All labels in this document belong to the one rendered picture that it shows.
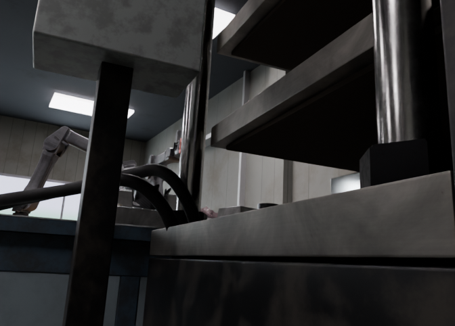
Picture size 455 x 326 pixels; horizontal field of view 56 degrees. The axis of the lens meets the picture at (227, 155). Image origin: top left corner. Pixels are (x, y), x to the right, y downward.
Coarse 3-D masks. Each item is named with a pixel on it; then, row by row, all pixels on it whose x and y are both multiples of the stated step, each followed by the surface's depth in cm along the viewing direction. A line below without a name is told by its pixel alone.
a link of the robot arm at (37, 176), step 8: (48, 152) 180; (56, 152) 180; (40, 160) 180; (48, 160) 179; (56, 160) 184; (40, 168) 179; (48, 168) 180; (32, 176) 178; (40, 176) 178; (48, 176) 182; (32, 184) 177; (40, 184) 178; (24, 208) 174; (32, 208) 178
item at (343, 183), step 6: (348, 174) 111; (354, 174) 109; (336, 180) 116; (342, 180) 113; (348, 180) 111; (354, 180) 109; (336, 186) 115; (342, 186) 113; (348, 186) 111; (354, 186) 108; (336, 192) 115
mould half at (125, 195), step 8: (120, 192) 136; (128, 192) 137; (120, 200) 135; (128, 200) 136; (168, 200) 142; (176, 200) 143; (120, 208) 123; (128, 208) 124; (136, 208) 125; (120, 216) 122; (128, 216) 123; (136, 216) 124; (144, 216) 125; (152, 216) 126; (128, 224) 123; (136, 224) 124; (144, 224) 125; (152, 224) 126; (160, 224) 127
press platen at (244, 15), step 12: (252, 0) 93; (264, 0) 87; (276, 0) 87; (240, 12) 98; (252, 12) 92; (264, 12) 91; (228, 24) 105; (240, 24) 97; (252, 24) 96; (228, 36) 104; (240, 36) 101; (228, 48) 107; (252, 60) 113
